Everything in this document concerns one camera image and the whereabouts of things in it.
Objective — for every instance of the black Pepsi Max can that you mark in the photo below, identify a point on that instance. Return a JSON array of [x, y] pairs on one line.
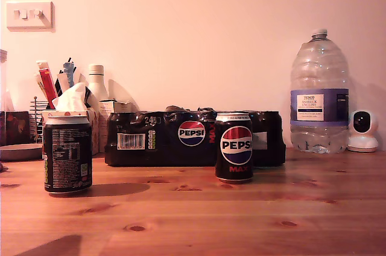
[[67, 153], [233, 147]]

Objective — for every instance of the black Pepsi Max multipack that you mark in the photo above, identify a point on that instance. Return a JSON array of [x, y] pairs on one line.
[[144, 153]]

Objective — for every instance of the small white carton box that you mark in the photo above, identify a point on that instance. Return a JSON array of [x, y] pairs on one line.
[[104, 111]]

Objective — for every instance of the gingerbread print tissue box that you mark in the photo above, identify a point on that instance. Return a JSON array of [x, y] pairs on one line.
[[95, 135]]

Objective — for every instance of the white slim bottle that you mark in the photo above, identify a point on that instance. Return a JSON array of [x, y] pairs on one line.
[[96, 81]]

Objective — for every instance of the white paper tissue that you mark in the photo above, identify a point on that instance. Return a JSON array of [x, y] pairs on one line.
[[70, 99]]

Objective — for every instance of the large clear water bottle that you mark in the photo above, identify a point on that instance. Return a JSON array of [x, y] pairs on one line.
[[319, 72]]

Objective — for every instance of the red snack packet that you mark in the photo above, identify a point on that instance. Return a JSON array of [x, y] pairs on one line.
[[47, 84]]

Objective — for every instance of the cream paper packet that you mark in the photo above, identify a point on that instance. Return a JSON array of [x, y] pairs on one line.
[[42, 64]]

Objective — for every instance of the round shallow plate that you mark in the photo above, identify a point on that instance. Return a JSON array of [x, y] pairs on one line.
[[18, 152]]

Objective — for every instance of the small white round camera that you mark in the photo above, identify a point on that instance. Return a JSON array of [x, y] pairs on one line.
[[362, 143]]

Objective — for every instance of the white wall light switch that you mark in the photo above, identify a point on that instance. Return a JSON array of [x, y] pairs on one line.
[[30, 16]]

